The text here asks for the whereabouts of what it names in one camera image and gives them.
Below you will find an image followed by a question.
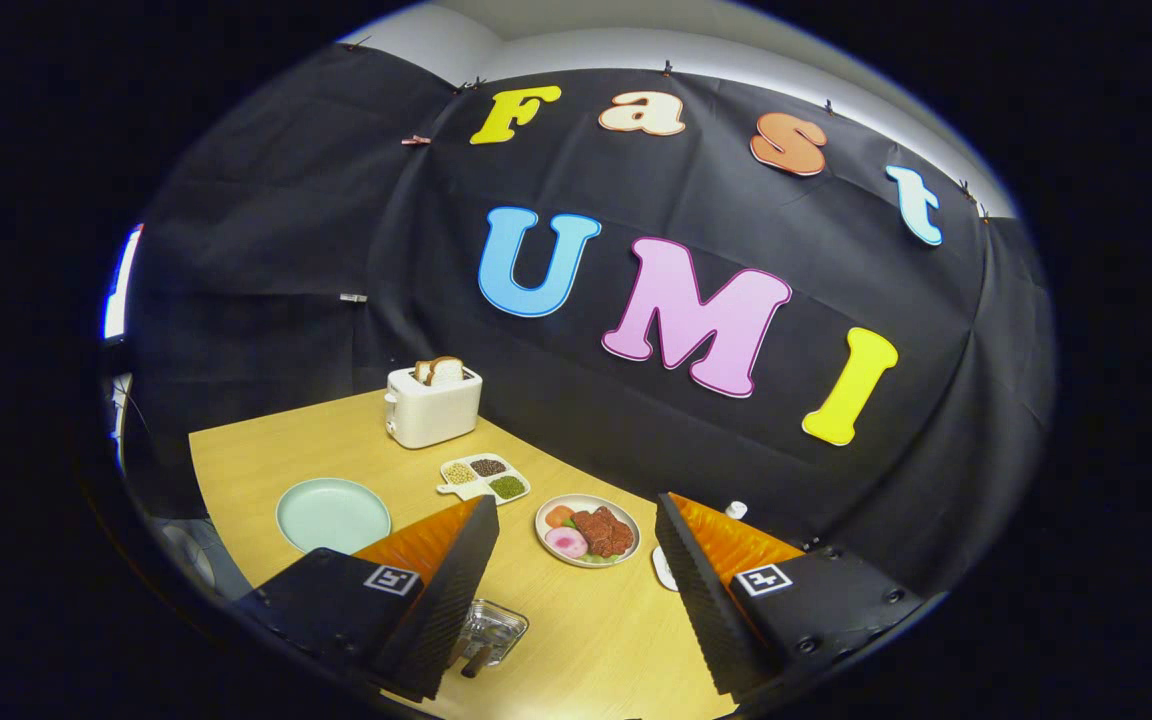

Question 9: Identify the white divided tray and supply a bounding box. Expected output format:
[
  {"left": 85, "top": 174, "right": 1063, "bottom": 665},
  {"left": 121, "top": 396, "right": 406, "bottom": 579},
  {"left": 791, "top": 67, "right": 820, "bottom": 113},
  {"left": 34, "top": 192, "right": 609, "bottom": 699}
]
[{"left": 436, "top": 453, "right": 532, "bottom": 506}]

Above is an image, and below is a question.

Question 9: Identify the light green plate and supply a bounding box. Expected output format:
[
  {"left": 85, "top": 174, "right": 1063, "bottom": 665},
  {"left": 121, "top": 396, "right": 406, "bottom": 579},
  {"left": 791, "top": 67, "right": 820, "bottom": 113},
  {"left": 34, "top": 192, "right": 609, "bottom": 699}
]
[{"left": 275, "top": 477, "right": 393, "bottom": 556}]

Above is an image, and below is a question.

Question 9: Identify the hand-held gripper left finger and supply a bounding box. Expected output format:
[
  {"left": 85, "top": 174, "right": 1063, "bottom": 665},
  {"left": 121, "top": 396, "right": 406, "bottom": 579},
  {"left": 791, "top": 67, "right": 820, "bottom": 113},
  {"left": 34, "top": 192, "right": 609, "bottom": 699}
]
[{"left": 234, "top": 494, "right": 502, "bottom": 703}]

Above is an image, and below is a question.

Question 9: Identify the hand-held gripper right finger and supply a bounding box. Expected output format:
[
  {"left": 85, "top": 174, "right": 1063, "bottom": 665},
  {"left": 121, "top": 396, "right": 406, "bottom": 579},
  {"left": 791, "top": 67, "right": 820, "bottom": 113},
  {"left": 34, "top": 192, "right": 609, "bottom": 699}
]
[{"left": 654, "top": 491, "right": 927, "bottom": 698}]

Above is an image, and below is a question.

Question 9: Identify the white toaster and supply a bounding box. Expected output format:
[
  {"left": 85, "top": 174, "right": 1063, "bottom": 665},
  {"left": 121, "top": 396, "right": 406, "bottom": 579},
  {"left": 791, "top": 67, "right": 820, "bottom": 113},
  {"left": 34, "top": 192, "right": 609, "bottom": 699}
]
[{"left": 383, "top": 356, "right": 484, "bottom": 450}]

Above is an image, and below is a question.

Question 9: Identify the lit computer monitor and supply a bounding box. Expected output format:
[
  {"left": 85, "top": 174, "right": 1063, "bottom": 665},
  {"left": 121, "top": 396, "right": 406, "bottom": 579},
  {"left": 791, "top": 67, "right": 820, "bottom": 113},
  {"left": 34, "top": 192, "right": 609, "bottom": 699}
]
[{"left": 101, "top": 225, "right": 144, "bottom": 346}]

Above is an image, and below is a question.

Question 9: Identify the metal wire basket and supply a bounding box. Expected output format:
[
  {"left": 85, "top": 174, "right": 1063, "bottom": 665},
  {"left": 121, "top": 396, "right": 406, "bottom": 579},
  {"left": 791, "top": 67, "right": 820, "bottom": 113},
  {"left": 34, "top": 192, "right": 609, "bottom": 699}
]
[{"left": 451, "top": 598, "right": 530, "bottom": 669}]

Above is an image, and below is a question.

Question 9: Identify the brown steak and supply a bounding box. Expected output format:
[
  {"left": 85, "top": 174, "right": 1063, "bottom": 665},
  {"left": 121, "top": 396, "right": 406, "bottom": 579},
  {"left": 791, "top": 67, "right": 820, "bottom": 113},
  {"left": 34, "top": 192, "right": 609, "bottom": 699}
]
[{"left": 572, "top": 505, "right": 635, "bottom": 558}]

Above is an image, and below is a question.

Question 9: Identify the white round food plate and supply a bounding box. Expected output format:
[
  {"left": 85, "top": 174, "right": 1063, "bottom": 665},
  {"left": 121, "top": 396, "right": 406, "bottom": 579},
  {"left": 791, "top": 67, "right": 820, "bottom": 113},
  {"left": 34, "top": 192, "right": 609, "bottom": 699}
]
[{"left": 534, "top": 493, "right": 642, "bottom": 569}]

